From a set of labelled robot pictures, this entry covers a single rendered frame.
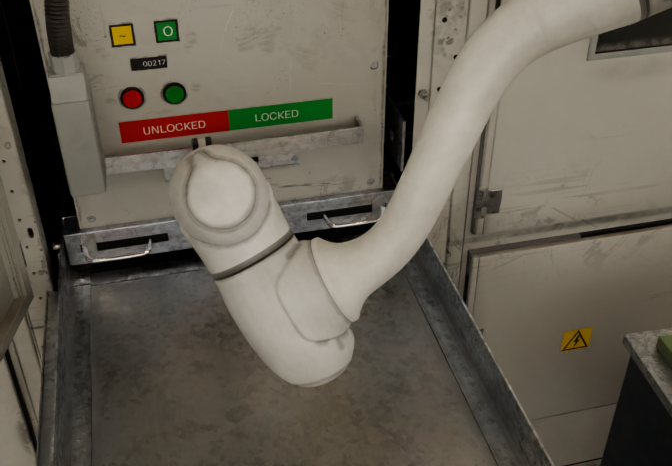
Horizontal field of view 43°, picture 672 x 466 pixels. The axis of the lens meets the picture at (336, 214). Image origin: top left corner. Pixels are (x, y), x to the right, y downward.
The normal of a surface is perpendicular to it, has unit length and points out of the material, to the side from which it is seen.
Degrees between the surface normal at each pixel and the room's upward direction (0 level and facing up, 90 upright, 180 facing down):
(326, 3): 90
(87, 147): 90
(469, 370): 0
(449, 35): 90
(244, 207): 61
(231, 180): 48
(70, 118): 90
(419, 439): 0
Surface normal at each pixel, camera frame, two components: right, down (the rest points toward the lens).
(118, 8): 0.23, 0.56
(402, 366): 0.00, -0.82
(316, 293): 0.00, 0.04
